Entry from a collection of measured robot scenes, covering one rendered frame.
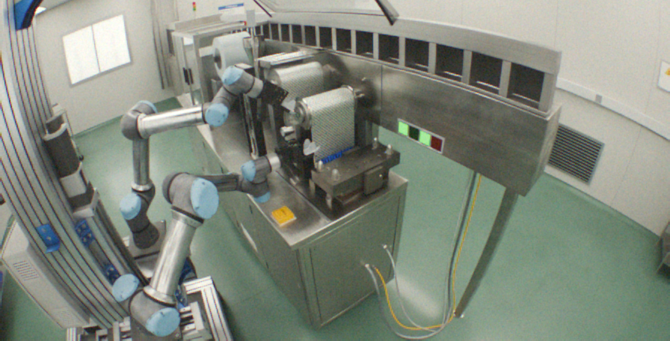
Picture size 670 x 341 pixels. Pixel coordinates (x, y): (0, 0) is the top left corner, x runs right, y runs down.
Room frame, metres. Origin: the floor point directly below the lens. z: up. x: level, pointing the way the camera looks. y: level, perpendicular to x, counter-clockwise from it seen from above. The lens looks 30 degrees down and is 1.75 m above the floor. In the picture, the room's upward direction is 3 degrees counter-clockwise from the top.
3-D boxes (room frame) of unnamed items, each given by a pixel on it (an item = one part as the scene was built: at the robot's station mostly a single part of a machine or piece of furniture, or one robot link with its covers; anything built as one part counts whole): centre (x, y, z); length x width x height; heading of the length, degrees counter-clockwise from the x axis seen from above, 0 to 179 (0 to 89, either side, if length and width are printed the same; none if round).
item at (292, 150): (1.10, 0.19, 1.12); 0.12 x 0.08 x 0.09; 126
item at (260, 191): (1.02, 0.34, 1.01); 0.11 x 0.08 x 0.11; 67
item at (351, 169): (1.17, -0.10, 1.00); 0.40 x 0.16 x 0.06; 126
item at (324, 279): (2.01, 0.64, 0.43); 2.52 x 0.64 x 0.86; 36
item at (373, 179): (1.10, -0.17, 0.96); 0.10 x 0.03 x 0.11; 126
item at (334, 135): (1.24, 0.00, 1.12); 0.23 x 0.01 x 0.18; 126
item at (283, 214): (0.95, 0.23, 0.91); 0.07 x 0.07 x 0.02; 36
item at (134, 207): (0.88, 0.94, 0.98); 0.13 x 0.12 x 0.14; 8
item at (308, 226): (2.00, 0.66, 0.88); 2.52 x 0.66 x 0.04; 36
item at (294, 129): (1.22, 0.19, 1.05); 0.06 x 0.05 x 0.31; 126
